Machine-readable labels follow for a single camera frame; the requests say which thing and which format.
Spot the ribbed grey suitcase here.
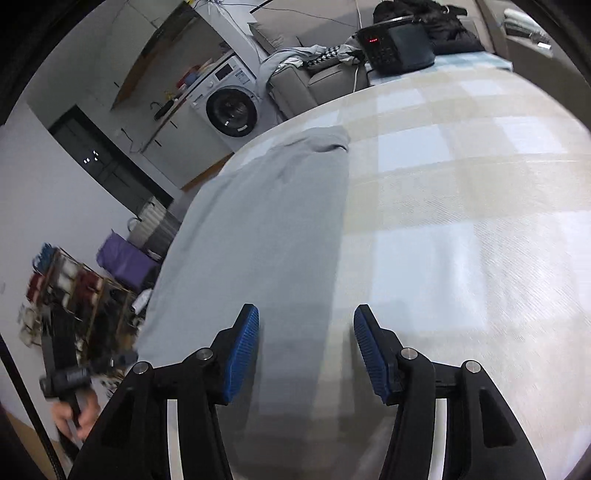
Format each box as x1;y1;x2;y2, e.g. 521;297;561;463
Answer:
126;196;182;260

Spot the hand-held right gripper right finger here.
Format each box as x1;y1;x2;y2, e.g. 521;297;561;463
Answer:
353;305;548;480

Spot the pile of grey clothes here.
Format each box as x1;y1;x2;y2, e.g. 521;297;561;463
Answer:
257;44;366;89

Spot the white washing machine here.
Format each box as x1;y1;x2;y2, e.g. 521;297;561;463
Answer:
188;51;265;153

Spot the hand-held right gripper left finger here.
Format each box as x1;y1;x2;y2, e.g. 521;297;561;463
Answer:
68;303;260;480

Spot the black cable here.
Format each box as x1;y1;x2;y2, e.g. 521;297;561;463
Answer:
0;331;63;480

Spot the teal checkered cloth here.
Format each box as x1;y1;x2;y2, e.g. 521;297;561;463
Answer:
367;51;514;89

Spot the grey sofa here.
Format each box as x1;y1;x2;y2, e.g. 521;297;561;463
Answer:
248;21;371;121

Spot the cluttered storage rack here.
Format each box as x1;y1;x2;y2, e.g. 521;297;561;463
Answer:
18;242;145;370

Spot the purple bag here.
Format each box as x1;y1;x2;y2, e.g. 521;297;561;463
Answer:
96;232;161;294

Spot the black kitchen appliance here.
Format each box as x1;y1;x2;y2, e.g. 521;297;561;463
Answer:
358;15;437;75

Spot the person's left hand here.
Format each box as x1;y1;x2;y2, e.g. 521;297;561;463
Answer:
52;391;101;443

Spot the light grey garment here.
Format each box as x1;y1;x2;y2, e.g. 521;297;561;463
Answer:
136;126;352;370

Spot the black jacket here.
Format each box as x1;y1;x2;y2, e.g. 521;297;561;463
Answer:
372;0;486;57

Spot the black door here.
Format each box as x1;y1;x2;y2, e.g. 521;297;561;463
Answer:
48;105;175;214

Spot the grey side cabinet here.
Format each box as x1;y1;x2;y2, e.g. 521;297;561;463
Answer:
504;34;589;100

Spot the white wall cabinet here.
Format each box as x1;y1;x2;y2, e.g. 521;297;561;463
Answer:
110;0;205;112

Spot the white counter cabinet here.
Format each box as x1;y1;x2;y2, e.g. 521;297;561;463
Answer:
137;90;232;158

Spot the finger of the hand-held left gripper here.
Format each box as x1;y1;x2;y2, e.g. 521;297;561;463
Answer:
41;311;78;374

